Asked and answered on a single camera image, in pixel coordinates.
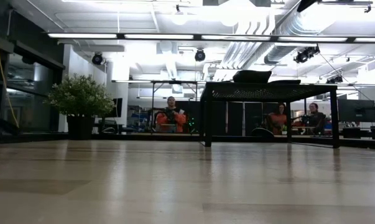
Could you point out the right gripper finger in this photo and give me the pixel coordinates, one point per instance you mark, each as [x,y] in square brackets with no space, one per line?
[307,4]

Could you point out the rounded wavy black plate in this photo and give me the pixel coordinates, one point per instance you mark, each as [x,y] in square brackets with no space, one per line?
[285,81]

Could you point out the wavy square black plate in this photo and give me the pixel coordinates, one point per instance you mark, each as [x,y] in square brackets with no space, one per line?
[252,76]

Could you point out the black ceiling spotlight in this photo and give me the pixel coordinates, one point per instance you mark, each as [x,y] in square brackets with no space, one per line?
[305,54]
[97,58]
[200,55]

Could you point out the black perforated metal shelf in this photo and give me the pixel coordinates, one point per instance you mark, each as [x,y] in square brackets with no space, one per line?
[268,90]

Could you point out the person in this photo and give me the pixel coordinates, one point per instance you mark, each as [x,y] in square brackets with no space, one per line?
[315,118]
[171,119]
[278,119]

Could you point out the black computer monitor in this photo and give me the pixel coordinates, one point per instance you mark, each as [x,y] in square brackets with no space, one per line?
[118,107]
[356,110]

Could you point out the green potted plant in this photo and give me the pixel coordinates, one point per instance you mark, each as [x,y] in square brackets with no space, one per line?
[78,96]

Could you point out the black aluminium table frame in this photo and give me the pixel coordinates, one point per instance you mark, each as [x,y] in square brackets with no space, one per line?
[143,137]

